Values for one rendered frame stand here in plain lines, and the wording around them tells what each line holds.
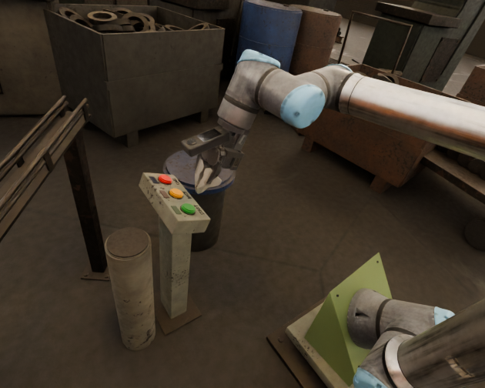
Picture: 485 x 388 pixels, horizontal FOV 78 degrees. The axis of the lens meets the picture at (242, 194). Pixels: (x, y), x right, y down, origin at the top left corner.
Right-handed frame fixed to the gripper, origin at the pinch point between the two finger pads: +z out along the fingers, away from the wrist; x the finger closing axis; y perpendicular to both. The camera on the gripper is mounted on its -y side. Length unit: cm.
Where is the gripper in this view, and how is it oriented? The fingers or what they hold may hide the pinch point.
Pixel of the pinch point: (196, 188)
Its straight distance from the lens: 81.5
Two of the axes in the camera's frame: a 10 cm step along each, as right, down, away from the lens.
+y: 7.0, 0.2, 7.1
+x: -5.8, -5.7, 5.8
